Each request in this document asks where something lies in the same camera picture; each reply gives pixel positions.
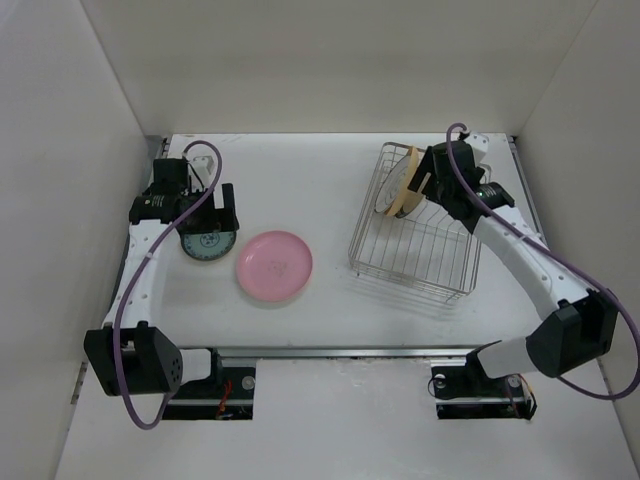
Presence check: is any pink plate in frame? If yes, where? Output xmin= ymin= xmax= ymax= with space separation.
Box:
xmin=236 ymin=230 xmax=313 ymax=303

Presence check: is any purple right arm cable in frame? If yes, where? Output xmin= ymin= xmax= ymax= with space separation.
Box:
xmin=445 ymin=122 xmax=640 ymax=419

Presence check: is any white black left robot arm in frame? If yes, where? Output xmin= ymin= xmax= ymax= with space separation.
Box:
xmin=84 ymin=153 xmax=239 ymax=397

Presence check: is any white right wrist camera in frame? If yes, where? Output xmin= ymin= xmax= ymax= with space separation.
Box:
xmin=465 ymin=131 xmax=490 ymax=165

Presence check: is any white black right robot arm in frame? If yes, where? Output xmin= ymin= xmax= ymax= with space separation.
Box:
xmin=409 ymin=141 xmax=618 ymax=394

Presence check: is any black blue patterned plate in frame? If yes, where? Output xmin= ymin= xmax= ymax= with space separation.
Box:
xmin=181 ymin=231 xmax=237 ymax=262

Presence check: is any metal wire dish rack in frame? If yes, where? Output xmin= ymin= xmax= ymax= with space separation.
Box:
xmin=348 ymin=142 xmax=481 ymax=300

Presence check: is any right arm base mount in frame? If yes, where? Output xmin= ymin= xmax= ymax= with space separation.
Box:
xmin=428 ymin=364 xmax=538 ymax=421

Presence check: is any brown plate behind beige plate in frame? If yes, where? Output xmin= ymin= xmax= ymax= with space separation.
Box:
xmin=395 ymin=191 xmax=424 ymax=218

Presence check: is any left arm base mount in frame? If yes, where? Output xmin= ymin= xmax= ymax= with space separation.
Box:
xmin=162 ymin=356 xmax=256 ymax=421

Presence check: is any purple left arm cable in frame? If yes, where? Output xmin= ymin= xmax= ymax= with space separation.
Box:
xmin=113 ymin=140 xmax=224 ymax=430

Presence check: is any beige plate with line pattern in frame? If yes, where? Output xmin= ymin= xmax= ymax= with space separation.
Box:
xmin=374 ymin=147 xmax=419 ymax=216

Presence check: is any aluminium front rail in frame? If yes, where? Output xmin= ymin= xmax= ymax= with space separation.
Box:
xmin=214 ymin=342 xmax=571 ymax=360

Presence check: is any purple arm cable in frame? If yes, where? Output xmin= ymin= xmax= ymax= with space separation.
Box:
xmin=113 ymin=140 xmax=224 ymax=430
xmin=445 ymin=122 xmax=640 ymax=419

